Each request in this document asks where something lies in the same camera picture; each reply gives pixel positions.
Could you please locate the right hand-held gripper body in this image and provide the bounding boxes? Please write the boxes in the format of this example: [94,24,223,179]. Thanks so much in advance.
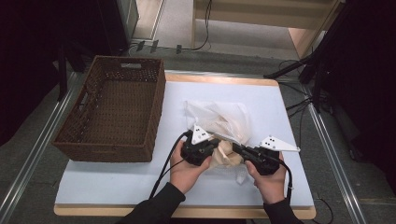
[248,134,301,176]

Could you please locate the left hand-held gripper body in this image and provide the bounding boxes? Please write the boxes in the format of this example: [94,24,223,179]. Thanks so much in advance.
[180,124,216,167]

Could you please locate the cream cloth garment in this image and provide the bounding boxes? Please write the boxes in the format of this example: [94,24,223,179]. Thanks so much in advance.
[199,108,250,170]

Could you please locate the white mesh laundry bag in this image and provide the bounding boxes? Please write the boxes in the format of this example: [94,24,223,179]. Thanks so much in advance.
[182,99,254,186]

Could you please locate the brown wicker basket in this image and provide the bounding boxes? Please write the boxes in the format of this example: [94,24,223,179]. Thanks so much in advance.
[51,55,167,163]

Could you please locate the person's right hand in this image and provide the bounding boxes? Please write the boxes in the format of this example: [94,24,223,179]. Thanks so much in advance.
[244,151,288,205]

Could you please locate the person's left hand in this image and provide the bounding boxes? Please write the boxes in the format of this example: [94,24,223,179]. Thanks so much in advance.
[169,141,213,195]

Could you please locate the white table mat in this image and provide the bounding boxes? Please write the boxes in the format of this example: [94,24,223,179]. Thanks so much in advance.
[55,80,315,209]

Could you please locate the black tripod stand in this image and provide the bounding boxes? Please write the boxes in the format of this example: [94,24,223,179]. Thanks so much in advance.
[262,0,347,114]

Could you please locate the light wooden shelf unit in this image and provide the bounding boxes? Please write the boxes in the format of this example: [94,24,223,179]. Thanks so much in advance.
[191,0,344,59]

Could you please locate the dark grey cabinet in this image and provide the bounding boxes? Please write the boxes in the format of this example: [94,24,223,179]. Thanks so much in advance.
[96,0,140,56]

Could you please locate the black upright stand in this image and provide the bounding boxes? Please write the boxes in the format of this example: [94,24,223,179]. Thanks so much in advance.
[57,43,68,103]

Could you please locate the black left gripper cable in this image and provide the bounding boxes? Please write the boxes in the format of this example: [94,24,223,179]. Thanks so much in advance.
[148,130,192,200]

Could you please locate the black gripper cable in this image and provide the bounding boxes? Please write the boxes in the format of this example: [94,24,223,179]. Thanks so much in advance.
[274,155,294,204]
[148,130,192,200]

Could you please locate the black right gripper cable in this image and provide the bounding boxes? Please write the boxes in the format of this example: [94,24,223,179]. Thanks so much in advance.
[274,155,294,204]

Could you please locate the aluminium floor rail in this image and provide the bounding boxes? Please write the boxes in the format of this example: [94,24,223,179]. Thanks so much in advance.
[0,71,78,224]
[303,83,368,224]

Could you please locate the black floor cables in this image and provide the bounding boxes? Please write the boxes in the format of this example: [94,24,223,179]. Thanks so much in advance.
[277,59,316,150]

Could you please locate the thin black floor cable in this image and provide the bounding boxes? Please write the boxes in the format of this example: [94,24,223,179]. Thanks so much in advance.
[311,192,334,224]

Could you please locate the black hanging cable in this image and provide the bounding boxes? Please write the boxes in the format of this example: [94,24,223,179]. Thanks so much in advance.
[178,0,214,52]

